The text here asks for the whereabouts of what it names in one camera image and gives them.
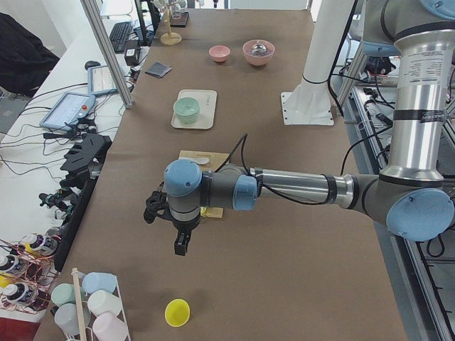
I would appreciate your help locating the green bowl stack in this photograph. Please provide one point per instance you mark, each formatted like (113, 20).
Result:
(186, 110)

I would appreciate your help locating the blue plastic cup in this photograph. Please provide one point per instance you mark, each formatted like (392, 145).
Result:
(95, 281)

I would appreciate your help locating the aluminium frame post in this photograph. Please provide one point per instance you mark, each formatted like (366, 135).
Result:
(92, 14)

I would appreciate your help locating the teach pendant tablet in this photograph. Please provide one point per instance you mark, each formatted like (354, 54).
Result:
(99, 81)
(68, 110)

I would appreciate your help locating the wooden mug tree stand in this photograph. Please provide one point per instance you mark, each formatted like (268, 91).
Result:
(168, 9)

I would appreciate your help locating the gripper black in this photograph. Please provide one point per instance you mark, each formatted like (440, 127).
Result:
(185, 225)

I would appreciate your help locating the black power adapter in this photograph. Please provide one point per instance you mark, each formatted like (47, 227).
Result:
(132, 52)

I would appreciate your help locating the black keyboard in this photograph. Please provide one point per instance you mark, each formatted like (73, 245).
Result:
(119, 35)

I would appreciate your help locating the cream serving tray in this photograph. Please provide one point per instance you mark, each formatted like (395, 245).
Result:
(207, 100)

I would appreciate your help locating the white wire cup rack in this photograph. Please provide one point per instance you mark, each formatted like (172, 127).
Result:
(84, 316)

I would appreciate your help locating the wooden cutting board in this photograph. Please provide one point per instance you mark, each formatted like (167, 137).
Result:
(216, 159)

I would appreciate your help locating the grey plastic cup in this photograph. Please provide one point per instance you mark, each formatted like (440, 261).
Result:
(66, 319)

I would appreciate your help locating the white plastic cup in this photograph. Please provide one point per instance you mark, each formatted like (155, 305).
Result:
(102, 301)

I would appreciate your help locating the grey folded cloth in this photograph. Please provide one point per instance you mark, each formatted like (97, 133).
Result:
(158, 70)

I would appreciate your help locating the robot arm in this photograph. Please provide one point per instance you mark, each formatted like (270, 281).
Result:
(407, 196)

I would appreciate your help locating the small pink bowl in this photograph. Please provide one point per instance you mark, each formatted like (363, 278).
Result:
(219, 53)

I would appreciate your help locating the black tool holder stand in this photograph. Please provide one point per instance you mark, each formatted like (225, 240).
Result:
(77, 161)

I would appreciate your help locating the teach pendant tablet near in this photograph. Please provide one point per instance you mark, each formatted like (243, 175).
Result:
(68, 110)

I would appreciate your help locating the green plastic cup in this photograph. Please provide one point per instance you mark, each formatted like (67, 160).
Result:
(62, 294)

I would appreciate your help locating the pink plastic cup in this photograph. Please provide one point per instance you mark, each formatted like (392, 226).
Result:
(108, 326)

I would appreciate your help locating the white ceramic spoon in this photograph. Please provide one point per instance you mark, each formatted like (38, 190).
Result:
(200, 161)

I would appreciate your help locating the large pink ice bowl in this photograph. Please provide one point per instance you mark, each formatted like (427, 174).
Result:
(257, 61)

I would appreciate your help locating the copper wire bottle rack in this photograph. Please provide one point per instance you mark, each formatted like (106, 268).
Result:
(28, 273)

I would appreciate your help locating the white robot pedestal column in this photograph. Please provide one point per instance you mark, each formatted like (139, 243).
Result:
(310, 102)

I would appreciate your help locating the teach pendant tablet far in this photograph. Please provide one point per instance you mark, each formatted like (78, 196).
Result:
(99, 81)

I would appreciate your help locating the yellow plastic cup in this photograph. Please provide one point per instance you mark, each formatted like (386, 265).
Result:
(177, 313)

